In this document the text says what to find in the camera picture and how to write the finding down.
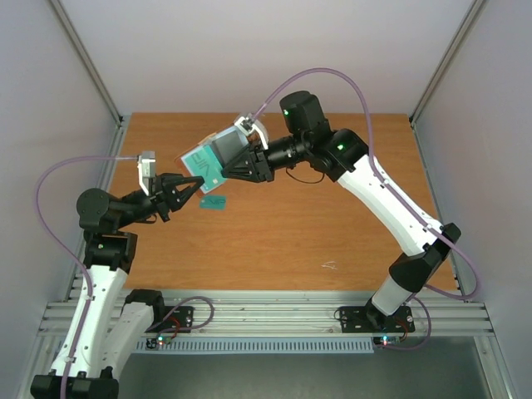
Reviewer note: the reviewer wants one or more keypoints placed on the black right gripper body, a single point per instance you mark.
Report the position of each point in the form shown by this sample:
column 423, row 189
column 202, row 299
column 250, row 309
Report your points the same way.
column 263, row 163

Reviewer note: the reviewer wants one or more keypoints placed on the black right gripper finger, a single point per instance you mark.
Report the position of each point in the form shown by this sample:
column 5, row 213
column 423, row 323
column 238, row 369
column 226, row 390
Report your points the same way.
column 242, row 157
column 240, row 172

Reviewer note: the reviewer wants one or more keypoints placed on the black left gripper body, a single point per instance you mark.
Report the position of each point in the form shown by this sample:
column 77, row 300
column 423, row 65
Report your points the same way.
column 158, row 195

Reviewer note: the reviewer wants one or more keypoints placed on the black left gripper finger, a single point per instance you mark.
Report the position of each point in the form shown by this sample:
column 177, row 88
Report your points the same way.
column 180, row 195
column 174, row 180

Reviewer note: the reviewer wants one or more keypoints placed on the teal credit card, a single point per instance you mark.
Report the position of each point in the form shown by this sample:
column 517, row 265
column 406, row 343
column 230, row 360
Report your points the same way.
column 202, row 161
column 213, row 202

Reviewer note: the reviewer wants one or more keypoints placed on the brown leather card holder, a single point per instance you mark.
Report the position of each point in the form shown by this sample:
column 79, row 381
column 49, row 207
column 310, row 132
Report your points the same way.
column 225, row 144

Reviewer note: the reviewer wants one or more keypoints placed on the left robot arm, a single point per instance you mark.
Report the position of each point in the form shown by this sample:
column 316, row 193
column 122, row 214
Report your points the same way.
column 95, row 351

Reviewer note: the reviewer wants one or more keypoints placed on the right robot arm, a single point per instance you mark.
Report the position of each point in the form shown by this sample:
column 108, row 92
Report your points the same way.
column 343, row 156

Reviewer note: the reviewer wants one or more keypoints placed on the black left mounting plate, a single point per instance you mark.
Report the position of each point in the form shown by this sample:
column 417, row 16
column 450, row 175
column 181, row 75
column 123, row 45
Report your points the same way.
column 179, row 321

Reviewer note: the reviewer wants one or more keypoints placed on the black mounting plate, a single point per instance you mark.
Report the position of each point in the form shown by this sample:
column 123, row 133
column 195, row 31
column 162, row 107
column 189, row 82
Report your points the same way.
column 179, row 321
column 354, row 319

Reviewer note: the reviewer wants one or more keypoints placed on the left controller board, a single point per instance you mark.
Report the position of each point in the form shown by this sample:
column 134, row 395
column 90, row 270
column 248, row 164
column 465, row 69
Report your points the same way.
column 158, row 342

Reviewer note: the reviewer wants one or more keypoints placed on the controller board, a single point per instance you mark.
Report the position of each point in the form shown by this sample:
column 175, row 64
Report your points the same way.
column 158, row 342
column 387, row 340

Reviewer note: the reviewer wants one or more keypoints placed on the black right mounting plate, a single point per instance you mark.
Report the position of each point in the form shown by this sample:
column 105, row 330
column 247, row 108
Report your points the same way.
column 354, row 319

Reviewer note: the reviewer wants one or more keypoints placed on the right controller board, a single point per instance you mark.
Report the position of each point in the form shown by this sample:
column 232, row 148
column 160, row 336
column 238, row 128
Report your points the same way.
column 387, row 340

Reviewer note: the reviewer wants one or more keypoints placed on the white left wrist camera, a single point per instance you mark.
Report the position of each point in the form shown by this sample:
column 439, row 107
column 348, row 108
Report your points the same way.
column 146, row 165

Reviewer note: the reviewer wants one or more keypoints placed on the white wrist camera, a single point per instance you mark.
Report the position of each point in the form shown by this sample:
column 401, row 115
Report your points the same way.
column 146, row 165
column 253, row 129

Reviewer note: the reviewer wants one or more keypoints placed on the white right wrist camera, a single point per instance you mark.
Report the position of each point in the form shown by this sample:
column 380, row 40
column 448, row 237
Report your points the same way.
column 253, row 129

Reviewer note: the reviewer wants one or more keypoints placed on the aluminium frame post left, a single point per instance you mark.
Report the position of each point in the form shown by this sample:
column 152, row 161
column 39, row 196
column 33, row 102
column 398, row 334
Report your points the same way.
column 79, row 48

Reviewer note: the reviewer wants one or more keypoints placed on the aluminium frame post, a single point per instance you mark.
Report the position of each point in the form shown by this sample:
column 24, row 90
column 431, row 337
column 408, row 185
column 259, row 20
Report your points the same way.
column 458, row 39
column 79, row 48

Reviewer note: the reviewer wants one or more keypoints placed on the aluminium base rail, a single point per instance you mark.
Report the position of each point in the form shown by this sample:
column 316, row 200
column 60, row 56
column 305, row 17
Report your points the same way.
column 314, row 314

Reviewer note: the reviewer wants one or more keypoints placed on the grey slotted cable duct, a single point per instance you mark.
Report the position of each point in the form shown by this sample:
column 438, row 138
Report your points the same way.
column 256, row 345

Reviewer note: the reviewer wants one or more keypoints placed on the aluminium frame post right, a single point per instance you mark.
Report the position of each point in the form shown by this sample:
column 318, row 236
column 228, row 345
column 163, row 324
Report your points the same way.
column 458, row 39

